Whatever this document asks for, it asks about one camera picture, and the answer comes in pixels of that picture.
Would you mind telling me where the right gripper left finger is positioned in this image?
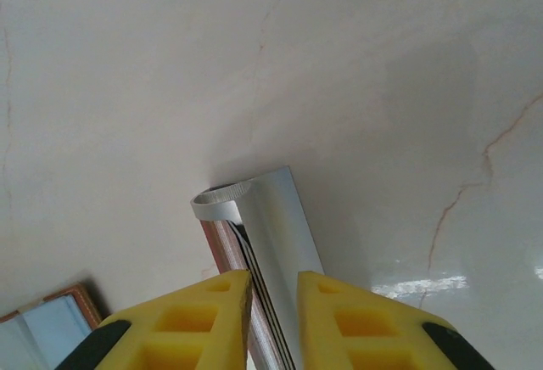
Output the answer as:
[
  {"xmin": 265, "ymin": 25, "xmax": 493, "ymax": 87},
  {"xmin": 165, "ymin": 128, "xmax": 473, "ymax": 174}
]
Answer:
[{"xmin": 54, "ymin": 268, "xmax": 255, "ymax": 370}]

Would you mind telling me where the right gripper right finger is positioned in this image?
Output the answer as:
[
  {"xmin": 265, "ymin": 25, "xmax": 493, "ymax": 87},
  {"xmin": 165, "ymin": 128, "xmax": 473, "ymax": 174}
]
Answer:
[{"xmin": 296, "ymin": 271, "xmax": 496, "ymax": 370}]

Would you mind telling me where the brown leather card holder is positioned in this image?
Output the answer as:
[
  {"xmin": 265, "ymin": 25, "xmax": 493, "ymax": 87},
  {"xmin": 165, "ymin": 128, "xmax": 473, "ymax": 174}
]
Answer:
[{"xmin": 0, "ymin": 276, "xmax": 104, "ymax": 370}]

